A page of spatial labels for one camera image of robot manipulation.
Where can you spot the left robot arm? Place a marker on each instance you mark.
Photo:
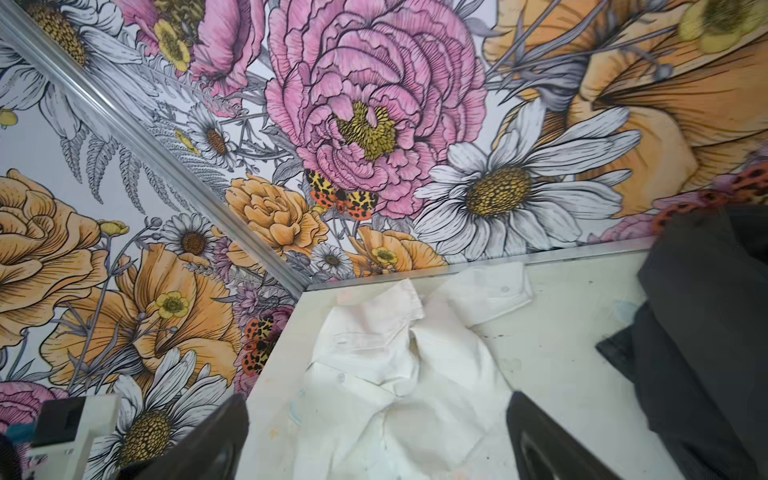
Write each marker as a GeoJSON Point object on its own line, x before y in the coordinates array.
{"type": "Point", "coordinates": [57, 442]}

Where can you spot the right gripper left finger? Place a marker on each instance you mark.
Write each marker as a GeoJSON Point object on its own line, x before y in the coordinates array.
{"type": "Point", "coordinates": [211, 451]}

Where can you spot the white cloth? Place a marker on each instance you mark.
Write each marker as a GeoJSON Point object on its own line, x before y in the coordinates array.
{"type": "Point", "coordinates": [401, 386]}

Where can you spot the black cloth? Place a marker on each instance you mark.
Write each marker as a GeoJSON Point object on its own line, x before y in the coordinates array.
{"type": "Point", "coordinates": [696, 351]}

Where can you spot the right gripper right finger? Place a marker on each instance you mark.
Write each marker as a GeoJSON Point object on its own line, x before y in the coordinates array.
{"type": "Point", "coordinates": [544, 450]}

